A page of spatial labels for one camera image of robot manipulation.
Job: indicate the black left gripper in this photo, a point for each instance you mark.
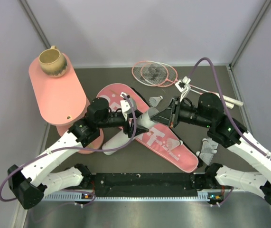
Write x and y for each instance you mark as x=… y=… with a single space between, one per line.
x=127 y=128

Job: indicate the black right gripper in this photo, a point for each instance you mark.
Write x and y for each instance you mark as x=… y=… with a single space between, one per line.
x=169 y=116

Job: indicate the white shuttlecock tube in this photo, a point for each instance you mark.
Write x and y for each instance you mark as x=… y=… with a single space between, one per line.
x=120 y=138

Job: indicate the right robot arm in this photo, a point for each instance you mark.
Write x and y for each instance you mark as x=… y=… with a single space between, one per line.
x=212 y=114

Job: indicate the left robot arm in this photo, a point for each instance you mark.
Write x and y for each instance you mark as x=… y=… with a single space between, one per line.
x=32 y=181

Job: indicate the white pink badminton racket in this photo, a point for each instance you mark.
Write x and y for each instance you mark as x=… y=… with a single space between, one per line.
x=230 y=102

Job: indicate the pink racket bag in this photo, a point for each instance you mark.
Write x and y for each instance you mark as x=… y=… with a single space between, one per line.
x=160 y=139

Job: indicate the white shuttlecock upper right pair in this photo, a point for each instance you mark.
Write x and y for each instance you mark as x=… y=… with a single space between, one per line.
x=212 y=144

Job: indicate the white shuttlecock pair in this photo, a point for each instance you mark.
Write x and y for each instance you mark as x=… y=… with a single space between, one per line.
x=212 y=144
x=206 y=157

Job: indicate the white shuttlecock lower right pair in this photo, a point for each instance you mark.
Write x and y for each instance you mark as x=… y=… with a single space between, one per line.
x=206 y=157

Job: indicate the pink two-tier side table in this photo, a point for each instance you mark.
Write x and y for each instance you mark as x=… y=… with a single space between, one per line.
x=62 y=100

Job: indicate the beige ceramic mug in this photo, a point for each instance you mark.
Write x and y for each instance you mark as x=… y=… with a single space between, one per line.
x=52 y=62

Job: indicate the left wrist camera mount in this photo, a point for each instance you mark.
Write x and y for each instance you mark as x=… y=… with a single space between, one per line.
x=127 y=105

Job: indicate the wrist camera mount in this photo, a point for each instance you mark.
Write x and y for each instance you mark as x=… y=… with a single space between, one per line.
x=127 y=105
x=183 y=87

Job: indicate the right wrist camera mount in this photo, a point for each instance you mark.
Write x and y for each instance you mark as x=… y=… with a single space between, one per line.
x=183 y=87

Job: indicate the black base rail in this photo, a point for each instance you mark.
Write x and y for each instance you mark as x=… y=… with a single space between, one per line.
x=143 y=185

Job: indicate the grey slotted cable duct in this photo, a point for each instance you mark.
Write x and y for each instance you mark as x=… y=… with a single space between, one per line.
x=69 y=196

